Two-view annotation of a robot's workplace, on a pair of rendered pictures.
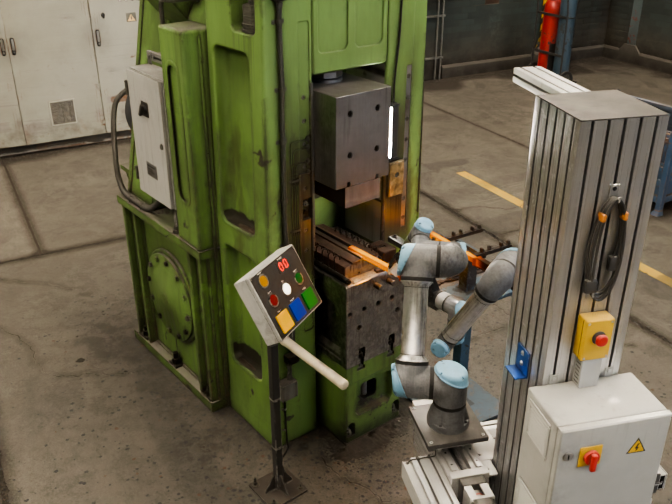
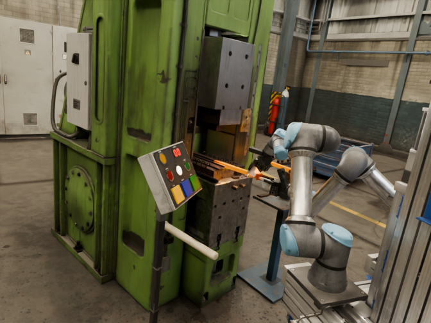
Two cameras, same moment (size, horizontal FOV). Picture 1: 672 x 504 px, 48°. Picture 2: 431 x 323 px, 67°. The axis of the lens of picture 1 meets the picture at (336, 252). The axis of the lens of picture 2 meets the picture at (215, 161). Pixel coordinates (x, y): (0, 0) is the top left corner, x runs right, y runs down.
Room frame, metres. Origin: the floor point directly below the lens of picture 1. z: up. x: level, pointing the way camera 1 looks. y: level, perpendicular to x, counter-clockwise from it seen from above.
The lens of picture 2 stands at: (1.12, 0.28, 1.56)
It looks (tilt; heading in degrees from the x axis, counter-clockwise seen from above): 15 degrees down; 351
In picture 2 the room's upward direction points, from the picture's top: 7 degrees clockwise
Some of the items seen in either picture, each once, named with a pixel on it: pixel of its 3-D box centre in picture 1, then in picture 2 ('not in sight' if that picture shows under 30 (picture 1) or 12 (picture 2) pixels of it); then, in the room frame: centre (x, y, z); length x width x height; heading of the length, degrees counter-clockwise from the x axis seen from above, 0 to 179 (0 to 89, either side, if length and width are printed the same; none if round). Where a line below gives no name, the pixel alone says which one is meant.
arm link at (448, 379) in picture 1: (448, 383); (333, 243); (2.17, -0.39, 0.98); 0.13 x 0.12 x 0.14; 83
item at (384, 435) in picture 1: (364, 434); (213, 300); (3.06, -0.15, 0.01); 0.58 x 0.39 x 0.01; 129
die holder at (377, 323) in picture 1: (340, 293); (202, 197); (3.30, -0.02, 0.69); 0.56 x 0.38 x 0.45; 39
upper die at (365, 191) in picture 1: (333, 179); (207, 111); (3.26, 0.01, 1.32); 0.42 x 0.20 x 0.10; 39
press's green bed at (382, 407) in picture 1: (340, 369); (196, 254); (3.30, -0.02, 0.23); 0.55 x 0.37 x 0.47; 39
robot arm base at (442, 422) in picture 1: (448, 410); (328, 270); (2.17, -0.40, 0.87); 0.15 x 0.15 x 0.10
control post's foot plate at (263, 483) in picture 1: (277, 480); not in sight; (2.69, 0.27, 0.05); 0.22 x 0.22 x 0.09; 39
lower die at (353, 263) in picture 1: (333, 249); (201, 163); (3.26, 0.01, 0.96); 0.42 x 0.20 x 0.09; 39
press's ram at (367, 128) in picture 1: (340, 124); (215, 74); (3.29, -0.02, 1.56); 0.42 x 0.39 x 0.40; 39
